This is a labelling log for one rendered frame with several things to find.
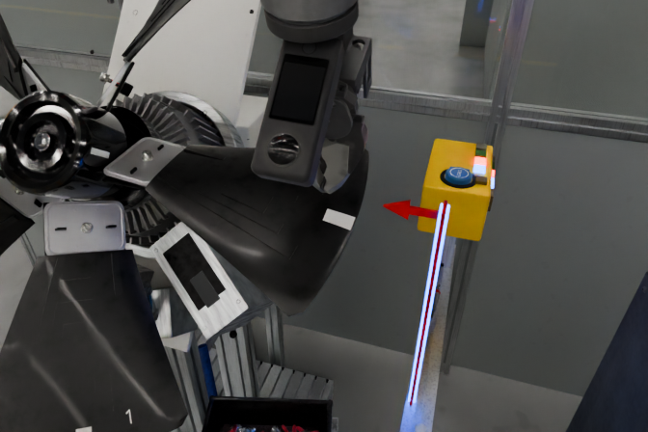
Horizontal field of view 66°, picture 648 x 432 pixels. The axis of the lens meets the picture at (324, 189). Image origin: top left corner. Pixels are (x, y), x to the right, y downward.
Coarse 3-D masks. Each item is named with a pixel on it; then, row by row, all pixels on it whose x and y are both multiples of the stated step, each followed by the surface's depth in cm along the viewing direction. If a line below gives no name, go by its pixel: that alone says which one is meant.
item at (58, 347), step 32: (64, 256) 58; (96, 256) 60; (128, 256) 62; (32, 288) 56; (64, 288) 57; (96, 288) 59; (128, 288) 61; (32, 320) 55; (64, 320) 56; (96, 320) 58; (128, 320) 60; (0, 352) 54; (32, 352) 55; (64, 352) 56; (96, 352) 57; (128, 352) 59; (160, 352) 61; (0, 384) 54; (32, 384) 54; (64, 384) 55; (96, 384) 57; (128, 384) 58; (160, 384) 60; (0, 416) 53; (32, 416) 54; (64, 416) 55; (96, 416) 56; (160, 416) 59
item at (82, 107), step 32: (32, 96) 56; (64, 96) 55; (0, 128) 57; (32, 128) 56; (64, 128) 55; (96, 128) 56; (128, 128) 65; (0, 160) 56; (32, 160) 55; (64, 160) 55; (96, 160) 56; (32, 192) 55; (64, 192) 56; (96, 192) 60; (128, 192) 64
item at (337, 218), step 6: (330, 210) 54; (324, 216) 54; (330, 216) 54; (336, 216) 54; (342, 216) 54; (348, 216) 54; (330, 222) 53; (336, 222) 53; (342, 222) 53; (348, 222) 53; (348, 228) 53
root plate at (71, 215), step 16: (48, 208) 58; (64, 208) 59; (80, 208) 60; (96, 208) 61; (112, 208) 62; (48, 224) 58; (64, 224) 59; (80, 224) 60; (96, 224) 61; (112, 224) 62; (48, 240) 57; (64, 240) 58; (80, 240) 59; (96, 240) 60; (112, 240) 62
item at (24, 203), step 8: (0, 168) 61; (0, 176) 61; (0, 184) 62; (8, 184) 62; (0, 192) 63; (8, 192) 63; (8, 200) 64; (16, 200) 64; (24, 200) 64; (32, 200) 64; (40, 200) 64; (48, 200) 65; (56, 200) 65; (64, 200) 65; (16, 208) 65; (24, 208) 65; (32, 208) 65; (40, 208) 65; (32, 216) 66
